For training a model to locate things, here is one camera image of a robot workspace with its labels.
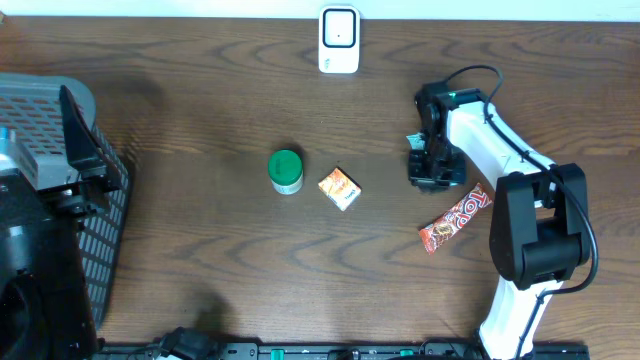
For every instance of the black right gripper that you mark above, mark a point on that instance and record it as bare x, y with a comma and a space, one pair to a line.
418, 174

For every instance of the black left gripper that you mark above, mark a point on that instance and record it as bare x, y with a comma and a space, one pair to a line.
88, 186

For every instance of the teal wet wipes pack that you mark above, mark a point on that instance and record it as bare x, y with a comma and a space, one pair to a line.
416, 141

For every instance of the red chocolate bar wrapper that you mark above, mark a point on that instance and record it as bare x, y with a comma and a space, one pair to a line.
451, 222

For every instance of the orange small box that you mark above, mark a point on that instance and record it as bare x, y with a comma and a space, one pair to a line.
340, 189

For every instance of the green lid jar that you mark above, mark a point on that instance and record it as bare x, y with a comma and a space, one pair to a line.
285, 170

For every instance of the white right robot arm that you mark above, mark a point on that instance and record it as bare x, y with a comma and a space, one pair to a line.
538, 234

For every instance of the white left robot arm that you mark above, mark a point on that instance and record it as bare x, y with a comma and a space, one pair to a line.
45, 306

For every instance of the white barcode scanner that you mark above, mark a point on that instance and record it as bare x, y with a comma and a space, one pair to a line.
339, 39

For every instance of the grey plastic basket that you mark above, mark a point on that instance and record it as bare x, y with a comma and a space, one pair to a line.
30, 106

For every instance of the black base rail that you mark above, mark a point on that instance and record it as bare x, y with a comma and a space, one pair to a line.
185, 343

